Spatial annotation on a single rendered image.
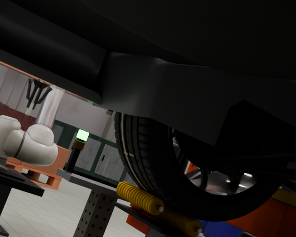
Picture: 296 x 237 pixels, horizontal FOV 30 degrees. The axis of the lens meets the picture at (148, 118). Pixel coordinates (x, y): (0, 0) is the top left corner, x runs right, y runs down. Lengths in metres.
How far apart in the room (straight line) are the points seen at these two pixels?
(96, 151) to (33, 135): 5.93
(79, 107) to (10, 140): 7.86
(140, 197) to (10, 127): 1.33
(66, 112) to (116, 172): 2.09
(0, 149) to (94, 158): 6.01
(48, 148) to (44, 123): 0.15
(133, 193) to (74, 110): 8.97
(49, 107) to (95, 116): 7.88
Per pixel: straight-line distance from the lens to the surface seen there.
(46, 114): 3.13
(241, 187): 1.93
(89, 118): 10.96
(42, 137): 3.06
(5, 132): 3.01
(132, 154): 1.75
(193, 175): 2.13
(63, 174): 2.61
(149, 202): 1.79
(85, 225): 2.69
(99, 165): 9.03
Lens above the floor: 0.63
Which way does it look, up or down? 4 degrees up
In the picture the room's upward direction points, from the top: 22 degrees clockwise
